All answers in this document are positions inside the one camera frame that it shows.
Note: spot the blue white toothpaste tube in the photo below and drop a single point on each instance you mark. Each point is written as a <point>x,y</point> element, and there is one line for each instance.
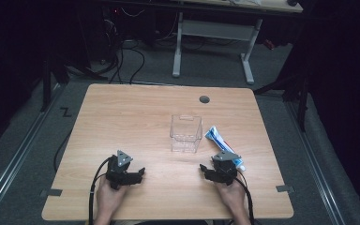
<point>220,142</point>

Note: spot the clear plastic container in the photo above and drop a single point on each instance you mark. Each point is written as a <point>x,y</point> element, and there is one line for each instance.
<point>186,134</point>

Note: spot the black metal stand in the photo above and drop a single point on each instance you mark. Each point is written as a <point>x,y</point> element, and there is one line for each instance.
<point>46,84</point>
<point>302,103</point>

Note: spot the black floor tape mark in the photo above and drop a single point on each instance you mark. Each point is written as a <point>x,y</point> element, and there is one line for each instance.
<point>65,112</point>

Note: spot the small red object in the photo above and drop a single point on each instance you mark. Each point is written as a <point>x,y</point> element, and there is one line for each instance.
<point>269,44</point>

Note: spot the metal floor rail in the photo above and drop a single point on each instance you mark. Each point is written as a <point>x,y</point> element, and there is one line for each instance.
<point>15,159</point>
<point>317,165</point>

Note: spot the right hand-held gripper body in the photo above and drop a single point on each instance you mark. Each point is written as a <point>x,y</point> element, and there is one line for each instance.
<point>225,170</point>

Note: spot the person's left hand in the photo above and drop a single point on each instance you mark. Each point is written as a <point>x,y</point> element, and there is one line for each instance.
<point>109,198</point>

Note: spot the white metal desk frame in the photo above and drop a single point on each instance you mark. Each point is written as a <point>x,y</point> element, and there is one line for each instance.
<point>215,29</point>

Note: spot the grey tape strip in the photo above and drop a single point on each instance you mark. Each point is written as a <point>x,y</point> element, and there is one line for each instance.
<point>53,192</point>
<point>284,188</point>

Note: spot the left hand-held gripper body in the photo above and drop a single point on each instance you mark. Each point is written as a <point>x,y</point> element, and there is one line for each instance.
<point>118,172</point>

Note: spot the person's right hand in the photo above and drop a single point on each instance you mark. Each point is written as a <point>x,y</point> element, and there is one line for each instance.
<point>232,197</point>

